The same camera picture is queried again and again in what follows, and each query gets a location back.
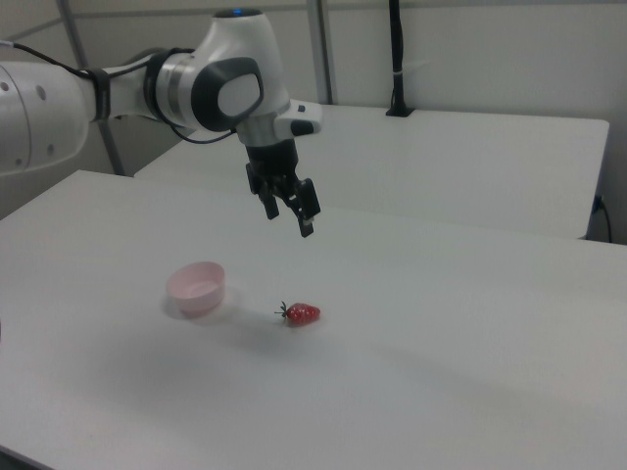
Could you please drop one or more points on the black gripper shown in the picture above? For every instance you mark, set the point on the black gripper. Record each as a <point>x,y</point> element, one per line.
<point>272,164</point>

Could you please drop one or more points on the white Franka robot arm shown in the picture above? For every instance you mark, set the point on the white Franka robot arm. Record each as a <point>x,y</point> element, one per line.
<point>230,93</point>

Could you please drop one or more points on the red plastic strawberry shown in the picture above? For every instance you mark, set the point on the red plastic strawberry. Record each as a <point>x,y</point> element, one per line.
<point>301,314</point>

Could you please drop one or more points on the pink plastic bowl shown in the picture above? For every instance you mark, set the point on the pink plastic bowl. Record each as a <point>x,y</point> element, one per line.
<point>196,289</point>

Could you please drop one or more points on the white neighbouring table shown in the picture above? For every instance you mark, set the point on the white neighbouring table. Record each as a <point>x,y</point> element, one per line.
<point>416,161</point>

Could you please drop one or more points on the black pole with clamp base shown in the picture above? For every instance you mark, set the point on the black pole with clamp base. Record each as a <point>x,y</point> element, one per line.
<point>398,59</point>

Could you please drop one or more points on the grey vertical frame post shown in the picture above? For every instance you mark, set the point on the grey vertical frame post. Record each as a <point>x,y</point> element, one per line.
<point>325,49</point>

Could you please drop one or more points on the grey diagonal frame strut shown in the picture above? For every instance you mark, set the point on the grey diagonal frame strut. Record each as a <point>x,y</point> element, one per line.
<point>110,147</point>

